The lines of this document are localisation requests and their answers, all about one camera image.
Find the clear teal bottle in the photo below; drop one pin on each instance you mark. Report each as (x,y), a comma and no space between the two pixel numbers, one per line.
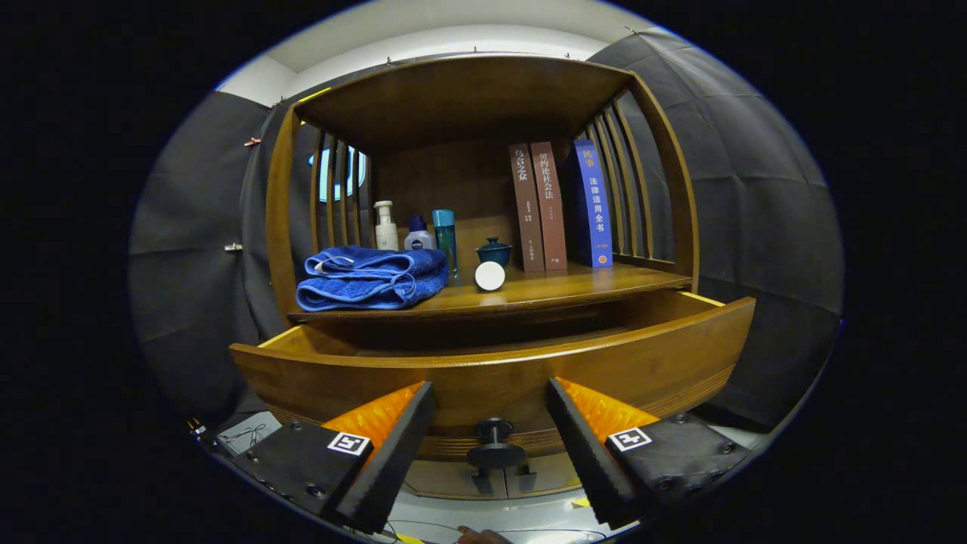
(446,242)

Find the dark blue lidded bowl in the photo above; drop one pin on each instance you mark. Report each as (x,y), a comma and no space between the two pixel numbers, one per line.
(493,253)

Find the white and green tube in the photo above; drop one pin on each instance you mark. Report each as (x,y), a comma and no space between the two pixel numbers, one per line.
(489,276)

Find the wooden cabinet door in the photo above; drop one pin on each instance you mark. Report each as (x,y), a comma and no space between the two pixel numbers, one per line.
(442,480)
(555,476)

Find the blue book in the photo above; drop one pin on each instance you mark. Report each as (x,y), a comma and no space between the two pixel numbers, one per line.
(594,204)

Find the wooden drawer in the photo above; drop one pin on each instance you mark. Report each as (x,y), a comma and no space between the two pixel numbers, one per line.
(483,381)

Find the yellow floor tape piece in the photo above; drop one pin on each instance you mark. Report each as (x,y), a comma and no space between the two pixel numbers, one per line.
(580,502)

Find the white pump bottle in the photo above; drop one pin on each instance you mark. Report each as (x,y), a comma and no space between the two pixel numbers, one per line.
(386,234)

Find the white bottle with blue cap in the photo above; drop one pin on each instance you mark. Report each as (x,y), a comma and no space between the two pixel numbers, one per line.
(418,238)

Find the blue folded towel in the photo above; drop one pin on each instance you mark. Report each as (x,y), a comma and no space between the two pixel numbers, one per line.
(370,283)

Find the dark brown book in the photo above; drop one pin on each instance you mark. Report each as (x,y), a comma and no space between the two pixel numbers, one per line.
(527,211)

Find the wooden countertop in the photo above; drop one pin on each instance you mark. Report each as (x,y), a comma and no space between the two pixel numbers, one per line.
(574,283)

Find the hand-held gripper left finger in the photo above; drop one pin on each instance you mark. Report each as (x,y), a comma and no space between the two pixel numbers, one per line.
(393,453)

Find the reddish brown book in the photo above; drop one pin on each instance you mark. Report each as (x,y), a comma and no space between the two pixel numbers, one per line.
(550,211)

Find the wooden cabinet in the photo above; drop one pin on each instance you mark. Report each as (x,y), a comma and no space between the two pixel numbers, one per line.
(461,98)

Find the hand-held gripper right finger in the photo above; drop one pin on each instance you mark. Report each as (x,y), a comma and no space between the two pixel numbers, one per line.
(585,453)

